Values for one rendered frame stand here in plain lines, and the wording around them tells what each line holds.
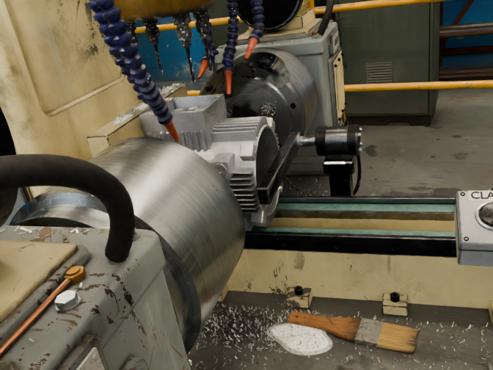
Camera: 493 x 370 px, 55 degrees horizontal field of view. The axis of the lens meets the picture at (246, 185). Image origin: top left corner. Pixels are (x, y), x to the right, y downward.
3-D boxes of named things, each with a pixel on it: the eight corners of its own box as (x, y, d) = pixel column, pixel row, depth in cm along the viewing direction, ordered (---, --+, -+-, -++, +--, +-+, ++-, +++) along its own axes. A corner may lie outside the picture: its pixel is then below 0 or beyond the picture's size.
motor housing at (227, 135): (157, 241, 86) (130, 144, 79) (196, 193, 103) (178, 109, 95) (262, 245, 80) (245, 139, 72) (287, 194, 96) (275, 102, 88)
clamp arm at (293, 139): (289, 145, 98) (254, 205, 76) (287, 131, 97) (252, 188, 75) (306, 144, 97) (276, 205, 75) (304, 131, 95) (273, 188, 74)
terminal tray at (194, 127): (147, 155, 84) (137, 115, 81) (173, 133, 93) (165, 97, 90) (210, 153, 80) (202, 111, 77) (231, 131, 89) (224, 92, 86)
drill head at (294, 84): (192, 189, 106) (168, 78, 96) (246, 126, 141) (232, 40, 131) (302, 189, 98) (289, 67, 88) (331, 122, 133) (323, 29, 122)
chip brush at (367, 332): (285, 328, 78) (284, 324, 78) (295, 309, 82) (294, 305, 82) (415, 355, 69) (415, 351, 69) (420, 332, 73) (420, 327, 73)
